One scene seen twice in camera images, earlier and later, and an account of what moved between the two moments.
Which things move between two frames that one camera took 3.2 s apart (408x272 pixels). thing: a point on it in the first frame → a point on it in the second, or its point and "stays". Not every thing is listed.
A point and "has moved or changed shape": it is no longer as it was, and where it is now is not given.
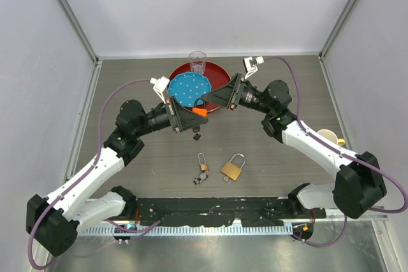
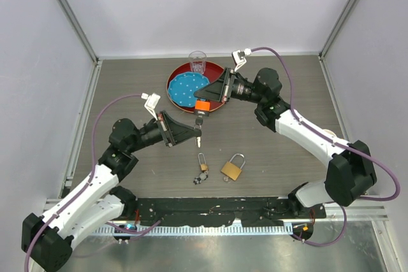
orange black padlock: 199,109 has moved or changed shape
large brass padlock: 232,171 stays
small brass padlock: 203,167 stays
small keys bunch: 198,179 stays
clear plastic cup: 197,60 stays
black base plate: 199,212 stays
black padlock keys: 196,128 has moved or changed shape
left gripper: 190,119 → 174,132
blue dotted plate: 187,87 stays
